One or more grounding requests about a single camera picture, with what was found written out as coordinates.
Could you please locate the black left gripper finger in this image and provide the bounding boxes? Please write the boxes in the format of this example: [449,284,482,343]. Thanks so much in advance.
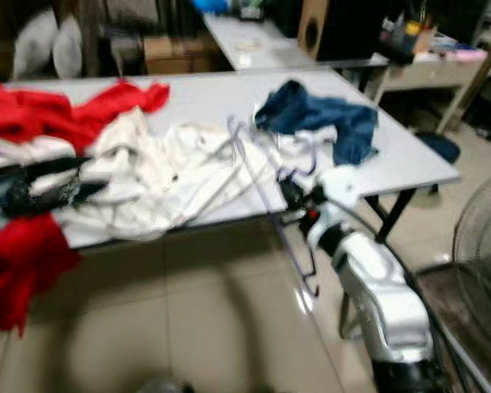
[10,156,95,184]
[21,183,115,218]

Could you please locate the purple wire hanger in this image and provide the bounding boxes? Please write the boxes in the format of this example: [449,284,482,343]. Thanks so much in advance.
[225,115,322,297]

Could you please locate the red cloth garment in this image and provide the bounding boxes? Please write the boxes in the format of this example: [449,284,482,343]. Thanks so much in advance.
[0,215,83,335]
[0,79,171,148]

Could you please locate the cream jacket with dark stitching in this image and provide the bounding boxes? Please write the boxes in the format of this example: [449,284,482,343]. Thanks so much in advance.
[90,106,295,240]

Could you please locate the white crumpled garment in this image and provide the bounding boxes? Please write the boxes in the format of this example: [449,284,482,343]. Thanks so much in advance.
[0,135,115,165]

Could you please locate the small white garment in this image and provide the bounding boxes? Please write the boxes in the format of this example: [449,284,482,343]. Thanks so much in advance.
[278,127,345,177]

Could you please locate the blue denim garment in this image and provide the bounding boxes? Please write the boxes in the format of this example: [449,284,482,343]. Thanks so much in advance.
[254,79,379,167]

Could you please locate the white pillow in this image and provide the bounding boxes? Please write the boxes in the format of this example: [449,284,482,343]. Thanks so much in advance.
[53,15,87,80]
[12,8,62,80]

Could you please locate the blue round bin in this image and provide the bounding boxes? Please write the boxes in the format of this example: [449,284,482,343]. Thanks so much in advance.
[417,131,461,165]

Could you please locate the wooden speaker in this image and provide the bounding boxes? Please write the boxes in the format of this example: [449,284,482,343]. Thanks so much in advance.
[296,0,332,60]

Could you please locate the brown cardboard box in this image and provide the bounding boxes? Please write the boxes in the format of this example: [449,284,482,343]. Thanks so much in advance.
[143,34,209,76]

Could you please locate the brown woven chair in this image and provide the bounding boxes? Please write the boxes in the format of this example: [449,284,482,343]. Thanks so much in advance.
[413,262,491,393]

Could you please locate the beige desk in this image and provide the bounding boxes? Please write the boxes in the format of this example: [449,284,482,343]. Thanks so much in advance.
[360,49,491,136]

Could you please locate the desk organiser with pens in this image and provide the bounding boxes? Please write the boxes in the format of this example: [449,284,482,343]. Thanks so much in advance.
[376,10,439,65]

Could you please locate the bright blue object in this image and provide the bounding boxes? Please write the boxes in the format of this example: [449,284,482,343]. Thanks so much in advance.
[191,0,230,14]

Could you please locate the pink flat item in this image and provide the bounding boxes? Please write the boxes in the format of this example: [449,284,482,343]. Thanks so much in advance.
[446,47,490,63]

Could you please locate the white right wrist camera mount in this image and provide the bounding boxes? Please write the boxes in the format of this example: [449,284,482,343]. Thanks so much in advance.
[307,164,361,246]

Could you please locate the standing fan wire guard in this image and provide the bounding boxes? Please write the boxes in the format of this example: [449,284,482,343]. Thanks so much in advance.
[452,168,491,365]

